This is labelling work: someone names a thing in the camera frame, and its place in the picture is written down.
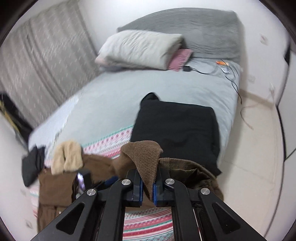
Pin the orange item on bed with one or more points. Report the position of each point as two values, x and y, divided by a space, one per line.
222 63

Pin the black charger with cable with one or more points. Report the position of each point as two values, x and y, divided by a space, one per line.
188 68

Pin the brown coat with fur collar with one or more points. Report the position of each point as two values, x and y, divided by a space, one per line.
195 167

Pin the small black garment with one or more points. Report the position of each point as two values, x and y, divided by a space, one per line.
32 165

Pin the folded white duvet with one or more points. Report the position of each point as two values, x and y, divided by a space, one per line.
139 49

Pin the grey star curtain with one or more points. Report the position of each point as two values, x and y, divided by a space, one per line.
46 60

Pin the pink pillow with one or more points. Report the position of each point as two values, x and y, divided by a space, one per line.
179 59

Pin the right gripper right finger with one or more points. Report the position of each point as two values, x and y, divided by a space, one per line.
199 214

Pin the wardrobe with sliding doors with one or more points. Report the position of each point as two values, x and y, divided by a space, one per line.
286 105

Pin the patterned striped blanket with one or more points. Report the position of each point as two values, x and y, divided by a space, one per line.
149 224

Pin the grey bed sheet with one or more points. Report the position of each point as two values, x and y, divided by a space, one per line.
111 102

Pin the folded black garment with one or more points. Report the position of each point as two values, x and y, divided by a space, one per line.
183 131

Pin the grey headboard cushion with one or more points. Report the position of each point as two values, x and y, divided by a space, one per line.
209 33

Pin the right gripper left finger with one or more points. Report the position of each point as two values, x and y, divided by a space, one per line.
95 215

